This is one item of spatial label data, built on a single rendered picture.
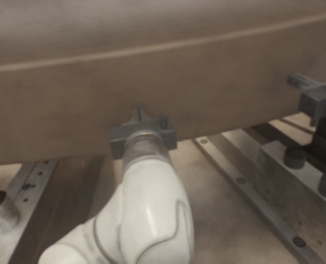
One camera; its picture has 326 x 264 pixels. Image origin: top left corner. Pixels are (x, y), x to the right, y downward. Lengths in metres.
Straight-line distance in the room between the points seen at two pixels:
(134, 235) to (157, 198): 0.05
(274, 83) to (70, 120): 0.52
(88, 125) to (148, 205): 0.38
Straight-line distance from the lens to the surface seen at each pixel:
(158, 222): 0.35
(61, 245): 0.45
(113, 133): 0.55
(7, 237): 0.91
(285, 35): 0.74
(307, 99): 0.67
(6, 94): 0.71
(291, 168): 0.97
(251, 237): 1.22
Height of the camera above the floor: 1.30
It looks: 34 degrees down
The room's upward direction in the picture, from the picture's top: 7 degrees counter-clockwise
